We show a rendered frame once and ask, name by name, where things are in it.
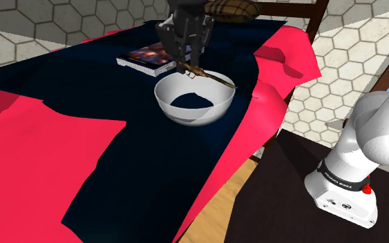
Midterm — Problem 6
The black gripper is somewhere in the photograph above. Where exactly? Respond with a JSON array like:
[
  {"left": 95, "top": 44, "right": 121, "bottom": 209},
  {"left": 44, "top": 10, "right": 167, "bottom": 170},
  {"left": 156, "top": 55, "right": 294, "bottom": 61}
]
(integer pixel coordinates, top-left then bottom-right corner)
[{"left": 155, "top": 0, "right": 215, "bottom": 74}]

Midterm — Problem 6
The thin brown stick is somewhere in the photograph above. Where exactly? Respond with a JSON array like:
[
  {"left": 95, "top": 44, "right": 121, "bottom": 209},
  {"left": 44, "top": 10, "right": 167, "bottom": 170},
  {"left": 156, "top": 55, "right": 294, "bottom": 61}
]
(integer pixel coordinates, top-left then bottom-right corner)
[{"left": 175, "top": 61, "right": 238, "bottom": 90}]

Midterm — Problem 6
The book with dark colourful cover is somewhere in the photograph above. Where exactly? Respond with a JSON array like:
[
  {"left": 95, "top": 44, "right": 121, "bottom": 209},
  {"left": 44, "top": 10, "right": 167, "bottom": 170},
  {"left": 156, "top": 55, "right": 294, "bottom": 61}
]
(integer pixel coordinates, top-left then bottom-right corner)
[{"left": 115, "top": 41, "right": 192, "bottom": 78}]

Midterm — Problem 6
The white bowl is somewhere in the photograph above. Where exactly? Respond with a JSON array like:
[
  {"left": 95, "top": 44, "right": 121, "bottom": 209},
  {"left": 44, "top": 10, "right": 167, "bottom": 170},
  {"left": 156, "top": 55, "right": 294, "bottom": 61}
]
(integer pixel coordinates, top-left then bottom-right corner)
[{"left": 153, "top": 70, "right": 236, "bottom": 127}]

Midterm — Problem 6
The bed with red blue cover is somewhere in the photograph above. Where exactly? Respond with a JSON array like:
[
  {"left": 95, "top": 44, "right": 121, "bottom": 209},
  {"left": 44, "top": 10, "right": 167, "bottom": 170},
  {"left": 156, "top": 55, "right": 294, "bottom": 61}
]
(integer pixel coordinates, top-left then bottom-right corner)
[{"left": 0, "top": 0, "right": 332, "bottom": 243}]

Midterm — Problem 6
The dark robot stand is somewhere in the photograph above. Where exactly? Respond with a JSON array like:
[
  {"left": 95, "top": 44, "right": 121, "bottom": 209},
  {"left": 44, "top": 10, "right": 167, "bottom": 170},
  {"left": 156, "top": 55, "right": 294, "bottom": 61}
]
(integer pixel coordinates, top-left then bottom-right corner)
[{"left": 224, "top": 128, "right": 389, "bottom": 243}]

